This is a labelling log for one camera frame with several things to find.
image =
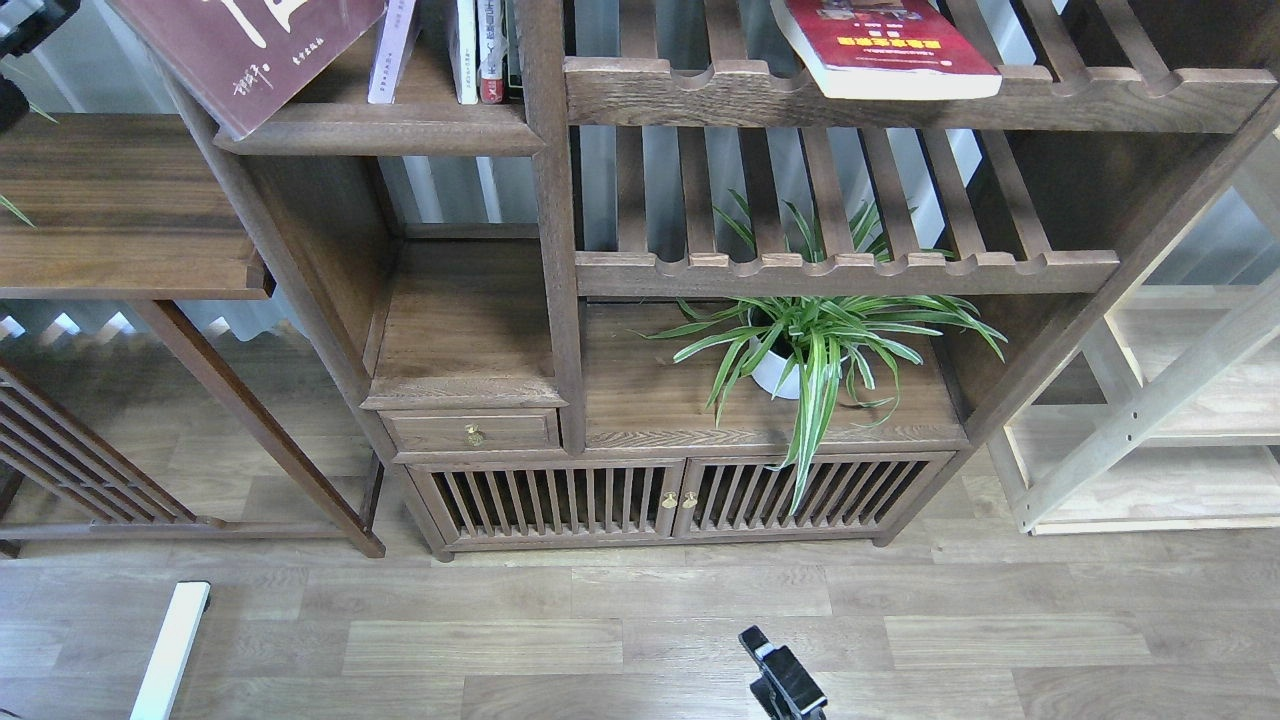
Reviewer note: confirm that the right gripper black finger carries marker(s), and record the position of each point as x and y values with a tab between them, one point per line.
785	689

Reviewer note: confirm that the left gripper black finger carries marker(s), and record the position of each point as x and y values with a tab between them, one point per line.
25	24

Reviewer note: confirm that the dark maroon book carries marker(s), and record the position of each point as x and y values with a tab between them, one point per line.
244	60

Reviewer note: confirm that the white lavender book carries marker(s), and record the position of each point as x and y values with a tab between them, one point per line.
397	37

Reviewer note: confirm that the white plant pot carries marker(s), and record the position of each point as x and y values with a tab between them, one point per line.
771	373

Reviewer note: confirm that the green spider plant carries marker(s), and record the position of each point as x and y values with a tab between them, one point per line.
842	335

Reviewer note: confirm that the dark wooden bookshelf cabinet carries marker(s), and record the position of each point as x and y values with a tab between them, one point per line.
507	265

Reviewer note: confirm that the brass drawer knob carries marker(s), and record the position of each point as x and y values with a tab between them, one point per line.
474	435

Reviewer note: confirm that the red white upright book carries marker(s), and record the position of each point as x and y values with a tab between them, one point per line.
492	49

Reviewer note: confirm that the black upright book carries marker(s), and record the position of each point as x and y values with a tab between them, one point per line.
514	76

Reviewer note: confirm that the white table leg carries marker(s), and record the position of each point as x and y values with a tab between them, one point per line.
164	672

